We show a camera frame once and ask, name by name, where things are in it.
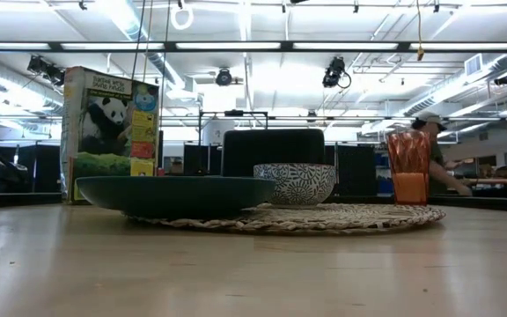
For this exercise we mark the wooden background table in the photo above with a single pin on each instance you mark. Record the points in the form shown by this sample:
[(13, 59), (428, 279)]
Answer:
[(500, 181)]

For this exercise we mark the orange faceted tumbler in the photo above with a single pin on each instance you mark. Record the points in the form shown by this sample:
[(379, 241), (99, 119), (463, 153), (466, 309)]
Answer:
[(409, 189)]

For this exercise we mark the black ceiling spotlight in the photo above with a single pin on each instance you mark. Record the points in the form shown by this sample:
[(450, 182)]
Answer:
[(504, 79), (223, 77), (44, 70), (335, 72)]

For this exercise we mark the black aluminium table frame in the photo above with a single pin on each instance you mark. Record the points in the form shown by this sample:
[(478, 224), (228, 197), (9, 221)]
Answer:
[(478, 203)]

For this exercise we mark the black divider panel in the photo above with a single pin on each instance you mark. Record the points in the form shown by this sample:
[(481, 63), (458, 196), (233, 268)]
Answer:
[(357, 169)]

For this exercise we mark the black overhead light bar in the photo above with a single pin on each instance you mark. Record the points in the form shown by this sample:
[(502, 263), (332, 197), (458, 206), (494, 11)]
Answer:
[(170, 46)]

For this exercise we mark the blue white patterned bowl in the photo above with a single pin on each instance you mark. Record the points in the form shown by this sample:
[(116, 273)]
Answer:
[(297, 185)]

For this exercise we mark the person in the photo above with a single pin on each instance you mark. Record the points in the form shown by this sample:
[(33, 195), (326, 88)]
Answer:
[(437, 158)]

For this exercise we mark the round woven straw placemat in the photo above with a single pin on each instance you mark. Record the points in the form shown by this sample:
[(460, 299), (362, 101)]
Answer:
[(324, 218)]

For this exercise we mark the teal plate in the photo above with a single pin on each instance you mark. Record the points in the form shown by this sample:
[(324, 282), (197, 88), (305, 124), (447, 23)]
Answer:
[(174, 193)]

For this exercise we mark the panda cereal box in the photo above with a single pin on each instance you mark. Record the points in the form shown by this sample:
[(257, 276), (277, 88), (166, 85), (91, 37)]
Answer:
[(104, 123)]

